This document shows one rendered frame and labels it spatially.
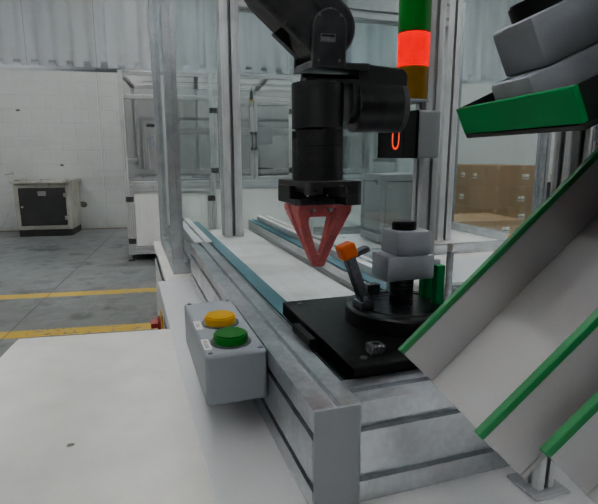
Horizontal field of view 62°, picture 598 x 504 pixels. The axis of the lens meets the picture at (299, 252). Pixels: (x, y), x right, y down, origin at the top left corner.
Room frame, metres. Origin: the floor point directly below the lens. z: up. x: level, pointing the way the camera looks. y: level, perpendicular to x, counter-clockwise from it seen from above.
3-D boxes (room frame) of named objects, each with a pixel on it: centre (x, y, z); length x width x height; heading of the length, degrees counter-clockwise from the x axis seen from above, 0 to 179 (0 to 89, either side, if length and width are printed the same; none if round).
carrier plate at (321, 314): (0.61, -0.13, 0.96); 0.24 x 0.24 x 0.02; 19
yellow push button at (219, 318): (0.62, 0.10, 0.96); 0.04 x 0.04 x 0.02
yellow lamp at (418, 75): (0.83, -0.18, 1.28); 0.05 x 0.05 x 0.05
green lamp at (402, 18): (0.83, -0.18, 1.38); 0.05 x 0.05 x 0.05
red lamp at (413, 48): (0.83, -0.18, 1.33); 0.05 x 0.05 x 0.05
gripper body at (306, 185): (0.57, -0.02, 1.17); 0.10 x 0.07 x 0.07; 19
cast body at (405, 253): (0.61, -0.14, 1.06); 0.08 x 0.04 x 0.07; 108
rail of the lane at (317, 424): (0.82, 0.10, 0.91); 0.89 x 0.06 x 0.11; 19
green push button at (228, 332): (0.55, 0.08, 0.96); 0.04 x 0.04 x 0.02
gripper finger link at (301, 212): (0.58, -0.02, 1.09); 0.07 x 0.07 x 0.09; 19
